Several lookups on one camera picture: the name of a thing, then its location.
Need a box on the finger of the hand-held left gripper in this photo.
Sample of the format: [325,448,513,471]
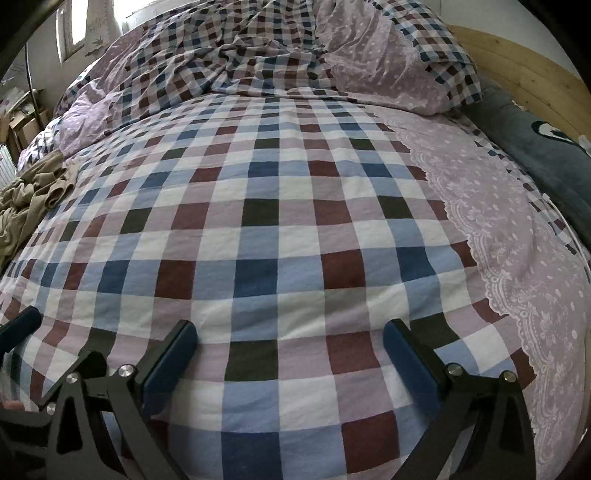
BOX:
[39,332,114,414]
[0,306,43,359]

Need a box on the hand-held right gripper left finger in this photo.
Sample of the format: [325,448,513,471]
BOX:
[46,319,199,480]

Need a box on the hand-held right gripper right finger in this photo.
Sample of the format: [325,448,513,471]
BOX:
[383,318,539,480]

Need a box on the beige crumpled garment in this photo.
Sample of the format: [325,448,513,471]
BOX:
[0,150,81,273]

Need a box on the large-check bed sheet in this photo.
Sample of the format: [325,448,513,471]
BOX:
[0,88,591,480]

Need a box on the zigzag patterned cloth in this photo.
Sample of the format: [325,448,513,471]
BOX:
[18,119,63,171]

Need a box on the cardboard box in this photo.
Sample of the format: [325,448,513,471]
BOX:
[7,104,52,158]

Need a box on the curved metal pole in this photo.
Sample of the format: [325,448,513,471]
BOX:
[24,39,38,116]

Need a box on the dark grey pillow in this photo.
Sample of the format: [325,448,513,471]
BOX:
[471,85,591,222]

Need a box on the window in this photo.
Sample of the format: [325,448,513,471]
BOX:
[55,4,88,63]

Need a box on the lilac dotted checkered pillow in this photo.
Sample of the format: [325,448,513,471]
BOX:
[314,0,485,116]

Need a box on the white leaf-print curtain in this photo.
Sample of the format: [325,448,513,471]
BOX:
[85,0,126,58]

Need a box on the wooden headboard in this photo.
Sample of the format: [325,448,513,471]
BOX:
[448,25,591,139]

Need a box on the small checked pillow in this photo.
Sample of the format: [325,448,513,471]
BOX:
[53,0,370,158]

